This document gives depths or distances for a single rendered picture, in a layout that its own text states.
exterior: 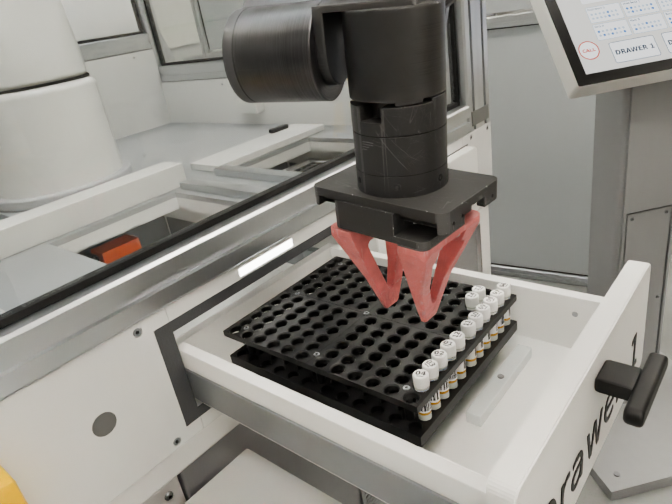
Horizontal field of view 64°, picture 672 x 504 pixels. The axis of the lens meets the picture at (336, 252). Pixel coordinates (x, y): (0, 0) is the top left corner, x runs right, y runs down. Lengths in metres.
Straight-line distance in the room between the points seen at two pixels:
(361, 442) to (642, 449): 1.30
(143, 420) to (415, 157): 0.36
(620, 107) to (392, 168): 1.09
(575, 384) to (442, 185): 0.16
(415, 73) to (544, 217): 2.03
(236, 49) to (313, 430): 0.28
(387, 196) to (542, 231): 2.03
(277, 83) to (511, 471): 0.26
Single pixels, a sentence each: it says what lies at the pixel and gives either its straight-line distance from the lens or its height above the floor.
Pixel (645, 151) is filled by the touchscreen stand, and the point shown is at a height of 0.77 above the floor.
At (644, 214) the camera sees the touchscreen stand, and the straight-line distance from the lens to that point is 1.48.
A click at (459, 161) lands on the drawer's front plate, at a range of 0.88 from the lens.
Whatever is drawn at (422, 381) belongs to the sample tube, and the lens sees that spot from 0.42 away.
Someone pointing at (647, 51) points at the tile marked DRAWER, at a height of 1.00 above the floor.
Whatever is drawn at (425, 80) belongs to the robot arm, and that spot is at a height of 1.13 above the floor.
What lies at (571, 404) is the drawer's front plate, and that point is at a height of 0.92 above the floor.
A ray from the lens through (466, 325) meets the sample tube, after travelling 0.47.
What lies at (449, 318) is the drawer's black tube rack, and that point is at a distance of 0.50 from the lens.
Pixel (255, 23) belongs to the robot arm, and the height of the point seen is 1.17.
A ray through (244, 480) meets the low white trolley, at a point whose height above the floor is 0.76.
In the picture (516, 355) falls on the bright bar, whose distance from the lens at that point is 0.55.
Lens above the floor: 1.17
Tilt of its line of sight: 24 degrees down
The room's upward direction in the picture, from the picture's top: 10 degrees counter-clockwise
